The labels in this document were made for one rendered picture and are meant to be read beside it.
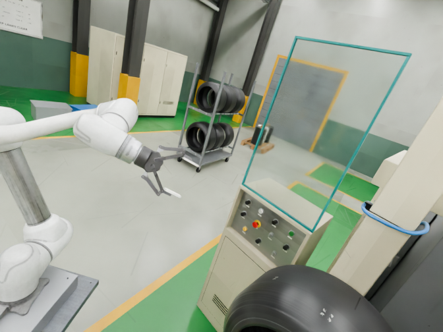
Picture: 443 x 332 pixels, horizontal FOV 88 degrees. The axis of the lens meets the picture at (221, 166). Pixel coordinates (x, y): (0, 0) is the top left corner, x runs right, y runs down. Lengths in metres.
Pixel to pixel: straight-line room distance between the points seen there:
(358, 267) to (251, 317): 0.44
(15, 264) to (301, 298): 1.11
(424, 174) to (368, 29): 9.19
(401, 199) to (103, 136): 0.97
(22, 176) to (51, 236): 0.33
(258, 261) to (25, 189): 1.36
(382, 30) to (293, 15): 3.12
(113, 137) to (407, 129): 9.22
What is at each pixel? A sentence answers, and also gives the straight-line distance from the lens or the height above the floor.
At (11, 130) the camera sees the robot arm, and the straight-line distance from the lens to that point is 1.05.
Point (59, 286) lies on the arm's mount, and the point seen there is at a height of 0.74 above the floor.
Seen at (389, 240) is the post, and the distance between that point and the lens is 0.98.
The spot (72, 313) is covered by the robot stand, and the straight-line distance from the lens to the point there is 1.56.
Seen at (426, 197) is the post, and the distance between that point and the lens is 0.93.
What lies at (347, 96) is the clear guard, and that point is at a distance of 1.31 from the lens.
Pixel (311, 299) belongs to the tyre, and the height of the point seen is 1.44.
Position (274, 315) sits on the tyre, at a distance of 0.80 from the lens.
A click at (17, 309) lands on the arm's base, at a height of 0.76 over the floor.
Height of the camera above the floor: 1.95
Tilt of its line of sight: 22 degrees down
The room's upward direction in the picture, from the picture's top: 17 degrees clockwise
